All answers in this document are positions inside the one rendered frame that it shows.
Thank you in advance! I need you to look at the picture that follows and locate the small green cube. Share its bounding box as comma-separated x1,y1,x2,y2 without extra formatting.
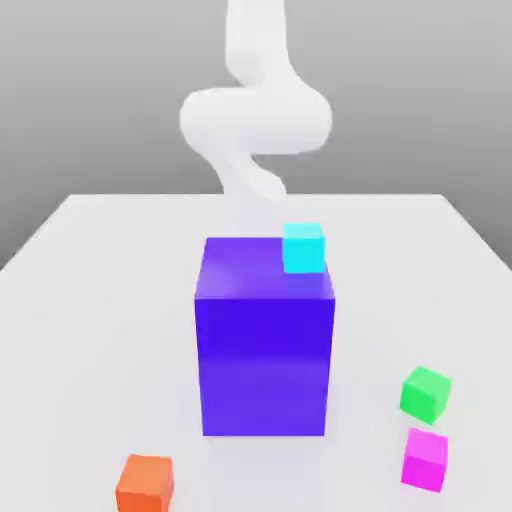
398,365,453,426

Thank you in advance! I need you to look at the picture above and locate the small magenta cube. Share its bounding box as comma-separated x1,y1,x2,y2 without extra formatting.
400,427,450,494

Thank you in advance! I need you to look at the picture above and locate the small cyan cube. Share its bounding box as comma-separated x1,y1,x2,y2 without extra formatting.
281,222,327,275

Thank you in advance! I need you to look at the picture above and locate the small orange cube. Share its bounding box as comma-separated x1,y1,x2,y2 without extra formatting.
114,453,175,512

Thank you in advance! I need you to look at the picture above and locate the large purple box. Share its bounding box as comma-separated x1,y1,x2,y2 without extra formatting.
194,236,336,438

